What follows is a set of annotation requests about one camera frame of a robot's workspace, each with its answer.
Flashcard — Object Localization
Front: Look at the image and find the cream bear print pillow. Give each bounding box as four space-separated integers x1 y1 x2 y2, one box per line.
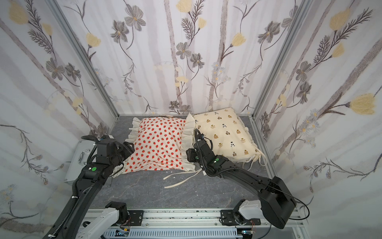
189 108 268 166

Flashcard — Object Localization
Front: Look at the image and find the strawberry print ruffled pillow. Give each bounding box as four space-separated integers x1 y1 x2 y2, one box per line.
112 114 205 189

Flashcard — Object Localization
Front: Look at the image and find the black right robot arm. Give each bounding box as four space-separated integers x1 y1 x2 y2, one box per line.
186 129 310 229

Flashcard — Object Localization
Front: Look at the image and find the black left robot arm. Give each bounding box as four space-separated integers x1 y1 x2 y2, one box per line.
44 135 135 239

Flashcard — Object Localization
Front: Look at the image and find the silver metal case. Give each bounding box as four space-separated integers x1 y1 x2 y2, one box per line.
64 139 95 185

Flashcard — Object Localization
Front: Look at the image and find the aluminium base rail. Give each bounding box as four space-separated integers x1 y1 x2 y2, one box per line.
56 208 308 239

